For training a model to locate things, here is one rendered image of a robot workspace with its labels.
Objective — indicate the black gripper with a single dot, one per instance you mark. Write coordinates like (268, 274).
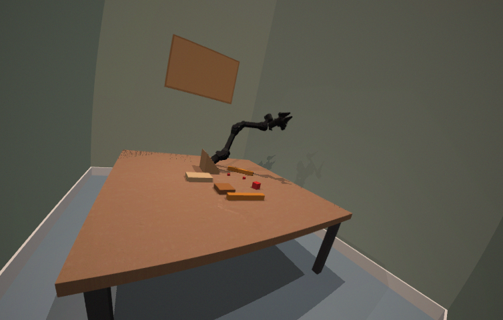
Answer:
(282, 119)

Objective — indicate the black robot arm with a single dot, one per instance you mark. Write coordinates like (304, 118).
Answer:
(224, 153)

